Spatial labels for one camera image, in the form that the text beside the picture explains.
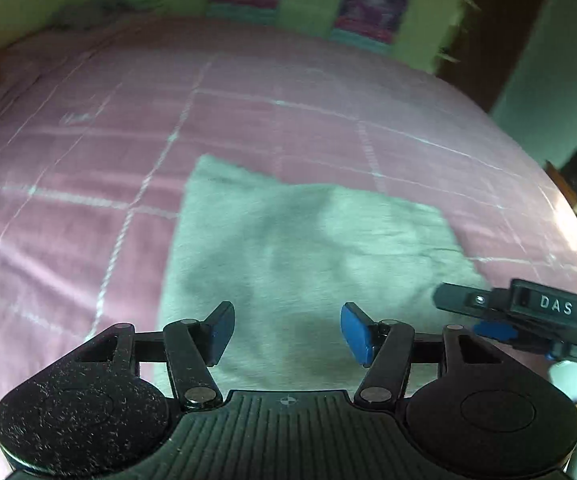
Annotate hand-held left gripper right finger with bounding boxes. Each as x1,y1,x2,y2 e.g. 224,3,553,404
341,302,507,407

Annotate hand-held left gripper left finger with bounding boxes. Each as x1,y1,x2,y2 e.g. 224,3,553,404
73,301,235,409

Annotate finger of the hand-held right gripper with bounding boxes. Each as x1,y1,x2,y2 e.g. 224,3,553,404
473,320,520,347
433,282,515,319

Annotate grey pants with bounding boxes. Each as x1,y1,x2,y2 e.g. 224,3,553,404
156,155,494,396

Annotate pink checked bed sheet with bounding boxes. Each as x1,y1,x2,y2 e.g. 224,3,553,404
0,12,577,480

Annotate brown wooden door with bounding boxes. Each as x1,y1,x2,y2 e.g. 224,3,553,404
436,0,553,113

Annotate grey crumpled cloth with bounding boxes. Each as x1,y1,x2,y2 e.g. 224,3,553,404
51,0,136,32

